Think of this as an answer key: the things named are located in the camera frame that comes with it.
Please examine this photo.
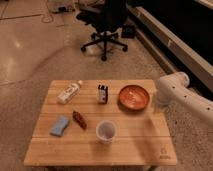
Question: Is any black box on floor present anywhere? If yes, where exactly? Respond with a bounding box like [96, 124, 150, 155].
[121, 25, 136, 38]

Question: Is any clear plastic cup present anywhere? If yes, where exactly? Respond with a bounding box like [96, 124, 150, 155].
[96, 120, 116, 144]

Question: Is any orange ceramic bowl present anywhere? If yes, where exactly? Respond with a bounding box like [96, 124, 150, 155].
[118, 85, 150, 110]

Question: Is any brown snack packet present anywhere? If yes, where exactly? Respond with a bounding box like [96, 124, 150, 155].
[73, 111, 87, 130]

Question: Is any power strip with cables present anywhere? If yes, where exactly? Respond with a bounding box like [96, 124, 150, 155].
[50, 6, 75, 13]

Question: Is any white plastic bottle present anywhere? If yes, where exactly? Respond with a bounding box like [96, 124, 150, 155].
[57, 80, 83, 104]

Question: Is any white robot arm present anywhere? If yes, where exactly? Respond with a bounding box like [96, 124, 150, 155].
[155, 72, 213, 127]

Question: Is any small dark box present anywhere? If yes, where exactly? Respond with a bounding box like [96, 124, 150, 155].
[98, 85, 108, 104]

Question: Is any black office chair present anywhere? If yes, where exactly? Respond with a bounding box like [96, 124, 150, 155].
[76, 0, 128, 61]

